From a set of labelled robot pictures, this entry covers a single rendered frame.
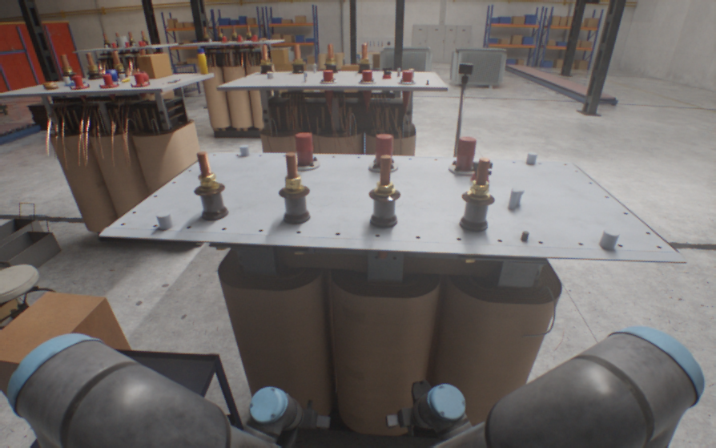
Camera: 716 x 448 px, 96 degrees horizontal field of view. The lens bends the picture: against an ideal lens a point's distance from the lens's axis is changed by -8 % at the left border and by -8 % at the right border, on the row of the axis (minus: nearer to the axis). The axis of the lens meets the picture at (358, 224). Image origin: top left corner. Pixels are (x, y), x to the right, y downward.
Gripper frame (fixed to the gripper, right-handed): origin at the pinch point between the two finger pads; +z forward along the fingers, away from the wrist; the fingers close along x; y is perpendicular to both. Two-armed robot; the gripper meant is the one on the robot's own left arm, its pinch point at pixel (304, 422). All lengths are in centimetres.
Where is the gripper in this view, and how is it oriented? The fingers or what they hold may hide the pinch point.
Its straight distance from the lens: 131.8
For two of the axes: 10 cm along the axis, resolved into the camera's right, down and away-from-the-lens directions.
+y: 0.9, -8.0, 5.9
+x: -9.8, 0.3, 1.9
